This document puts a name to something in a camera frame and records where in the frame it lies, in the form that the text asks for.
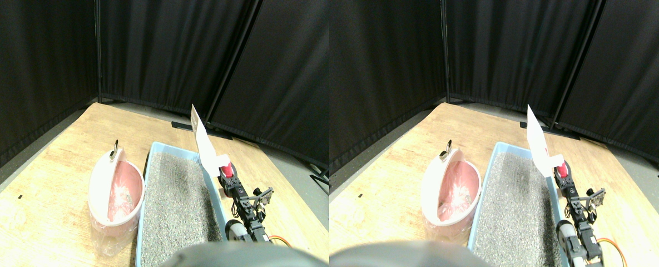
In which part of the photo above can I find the white bin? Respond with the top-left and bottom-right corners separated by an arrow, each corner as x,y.
420,139 -> 482,244
88,139 -> 146,257

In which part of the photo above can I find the white scoop with red handle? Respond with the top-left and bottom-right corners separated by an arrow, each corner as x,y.
526,103 -> 569,179
190,103 -> 236,179

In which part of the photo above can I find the blue litter tray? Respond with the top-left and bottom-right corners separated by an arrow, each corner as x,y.
467,141 -> 564,267
135,141 -> 231,267

